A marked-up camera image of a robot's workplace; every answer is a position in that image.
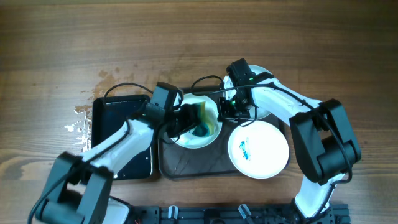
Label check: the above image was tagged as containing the white plate front stained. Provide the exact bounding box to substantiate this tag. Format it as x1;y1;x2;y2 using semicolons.
228;121;289;179

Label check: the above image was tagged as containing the green yellow sponge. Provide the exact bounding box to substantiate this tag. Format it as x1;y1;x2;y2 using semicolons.
192;101;215;137

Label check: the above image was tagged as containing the dark brown serving tray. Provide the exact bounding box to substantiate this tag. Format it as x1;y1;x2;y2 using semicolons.
159;93;285;180

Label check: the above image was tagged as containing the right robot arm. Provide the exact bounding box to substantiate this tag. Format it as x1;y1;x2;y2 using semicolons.
219;69;361;223

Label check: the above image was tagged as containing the white plate back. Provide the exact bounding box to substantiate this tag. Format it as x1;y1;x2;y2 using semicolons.
223;65;271;119

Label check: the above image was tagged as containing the right black cable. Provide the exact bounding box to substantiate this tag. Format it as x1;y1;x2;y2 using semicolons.
190;75;354;218

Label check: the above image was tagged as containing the black cable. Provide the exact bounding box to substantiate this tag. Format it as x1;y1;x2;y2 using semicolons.
190;75;354;218
27;82;184;224

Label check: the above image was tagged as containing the white plate stained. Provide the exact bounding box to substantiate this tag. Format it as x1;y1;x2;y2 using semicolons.
176;93;223;149
228;121;289;179

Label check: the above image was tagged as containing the left black cable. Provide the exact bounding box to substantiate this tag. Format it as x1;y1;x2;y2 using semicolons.
27;82;184;224

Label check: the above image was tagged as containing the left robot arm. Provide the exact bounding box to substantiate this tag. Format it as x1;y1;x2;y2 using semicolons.
27;103;205;223

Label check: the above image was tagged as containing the black water tray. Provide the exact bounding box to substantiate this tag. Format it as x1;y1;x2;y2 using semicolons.
91;95;154;180

